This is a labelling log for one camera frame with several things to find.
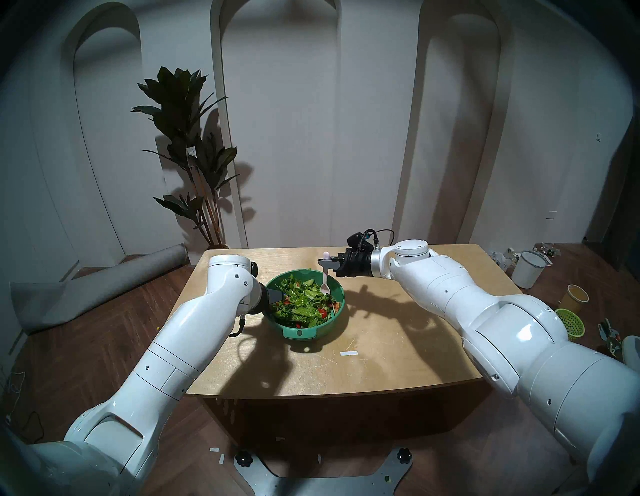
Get green salad bowl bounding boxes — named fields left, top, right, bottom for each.
left=262, top=269, right=347, bottom=342

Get pale clutter pile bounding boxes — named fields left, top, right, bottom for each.
left=490, top=247, right=521, bottom=273

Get rolled grey mat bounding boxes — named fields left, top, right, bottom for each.
left=10, top=243, right=190, bottom=335

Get thin floor cables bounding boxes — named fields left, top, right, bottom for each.
left=0, top=360, right=46, bottom=446

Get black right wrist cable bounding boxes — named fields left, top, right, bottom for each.
left=362, top=229, right=396, bottom=248

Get tall dark green plant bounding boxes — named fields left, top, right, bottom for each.
left=131, top=66, right=241, bottom=250

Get green mesh basket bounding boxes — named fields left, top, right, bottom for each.
left=555, top=308, right=586, bottom=342

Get chopped vegetable salad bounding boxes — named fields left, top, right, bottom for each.
left=270, top=274, right=342, bottom=329

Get white office chair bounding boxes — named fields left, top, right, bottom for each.
left=621, top=335, right=640, bottom=373

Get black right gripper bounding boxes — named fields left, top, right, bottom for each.
left=318, top=250, right=373, bottom=278

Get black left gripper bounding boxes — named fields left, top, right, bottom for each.
left=250, top=282, right=287, bottom=315

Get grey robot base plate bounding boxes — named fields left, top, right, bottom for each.
left=234, top=447, right=414, bottom=496

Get white bucket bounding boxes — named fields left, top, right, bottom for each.
left=511, top=251, right=551, bottom=290

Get tan paper cup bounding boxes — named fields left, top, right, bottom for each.
left=560, top=284, right=590, bottom=313

